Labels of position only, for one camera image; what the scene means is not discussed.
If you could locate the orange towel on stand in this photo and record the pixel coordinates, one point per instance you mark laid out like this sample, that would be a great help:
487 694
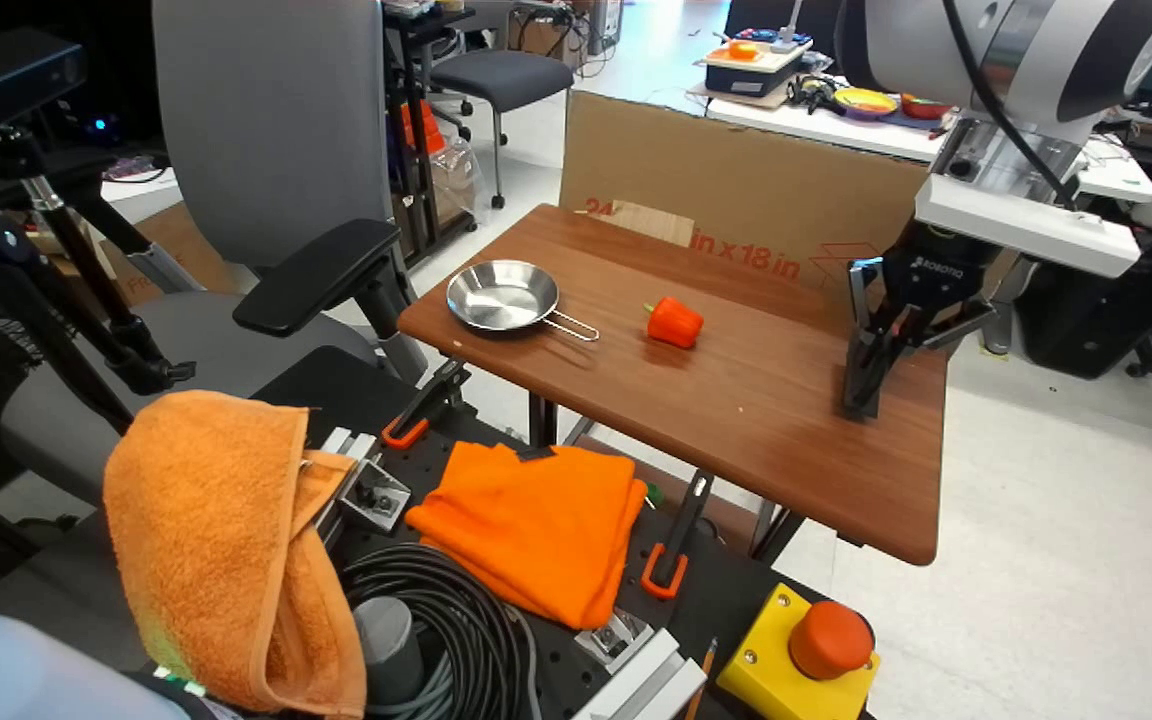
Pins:
210 508

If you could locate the yellow emergency stop button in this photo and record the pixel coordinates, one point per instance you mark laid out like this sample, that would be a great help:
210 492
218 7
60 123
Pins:
800 663

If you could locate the black camera tripod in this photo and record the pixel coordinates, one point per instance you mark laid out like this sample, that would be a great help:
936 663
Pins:
51 272

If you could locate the brown cardboard sheet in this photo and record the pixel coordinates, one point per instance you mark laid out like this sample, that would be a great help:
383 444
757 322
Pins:
760 202

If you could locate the orange toy bell pepper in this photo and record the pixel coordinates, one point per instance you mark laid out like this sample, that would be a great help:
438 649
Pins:
675 322

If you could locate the black orange clamp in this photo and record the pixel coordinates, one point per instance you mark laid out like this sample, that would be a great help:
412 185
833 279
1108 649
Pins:
667 560
404 431

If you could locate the orange folded cloth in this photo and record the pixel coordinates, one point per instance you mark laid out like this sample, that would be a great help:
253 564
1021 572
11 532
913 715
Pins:
540 532

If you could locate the black handle object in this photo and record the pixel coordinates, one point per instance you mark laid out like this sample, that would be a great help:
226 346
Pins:
865 372

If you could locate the small steel frying pan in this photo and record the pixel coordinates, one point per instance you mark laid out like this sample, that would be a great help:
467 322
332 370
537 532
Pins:
505 297

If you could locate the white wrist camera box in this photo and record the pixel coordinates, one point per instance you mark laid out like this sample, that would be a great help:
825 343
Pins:
1024 226

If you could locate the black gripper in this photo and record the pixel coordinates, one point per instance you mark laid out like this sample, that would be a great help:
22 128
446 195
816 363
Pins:
930 291

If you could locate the black office chair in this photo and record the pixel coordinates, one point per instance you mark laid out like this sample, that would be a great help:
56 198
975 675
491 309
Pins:
278 136

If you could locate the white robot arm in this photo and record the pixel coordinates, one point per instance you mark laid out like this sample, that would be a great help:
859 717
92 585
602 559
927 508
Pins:
1029 80

